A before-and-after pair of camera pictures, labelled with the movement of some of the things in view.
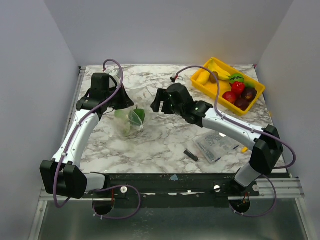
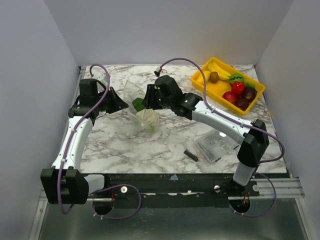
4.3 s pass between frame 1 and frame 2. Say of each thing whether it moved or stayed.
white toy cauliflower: moved
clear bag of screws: stayed
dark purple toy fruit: stayed
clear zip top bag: moved
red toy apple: stayed
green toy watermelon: stayed
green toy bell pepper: moved
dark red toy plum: stayed
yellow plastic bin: stayed
